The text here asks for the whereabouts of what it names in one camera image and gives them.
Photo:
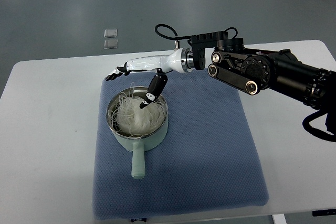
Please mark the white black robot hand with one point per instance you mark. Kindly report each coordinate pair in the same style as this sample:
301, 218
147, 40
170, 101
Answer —
181, 60

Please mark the white vermicelli bundle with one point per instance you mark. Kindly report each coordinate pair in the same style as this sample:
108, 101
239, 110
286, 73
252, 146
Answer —
130, 120

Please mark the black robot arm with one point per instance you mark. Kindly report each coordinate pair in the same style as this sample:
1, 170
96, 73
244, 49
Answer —
251, 70

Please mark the mint green steel pot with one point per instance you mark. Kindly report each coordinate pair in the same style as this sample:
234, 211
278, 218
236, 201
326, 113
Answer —
139, 145

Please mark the blue quilted mat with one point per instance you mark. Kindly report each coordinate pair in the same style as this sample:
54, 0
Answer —
207, 161

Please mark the white table leg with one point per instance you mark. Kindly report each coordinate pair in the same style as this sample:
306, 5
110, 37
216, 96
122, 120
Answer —
279, 219

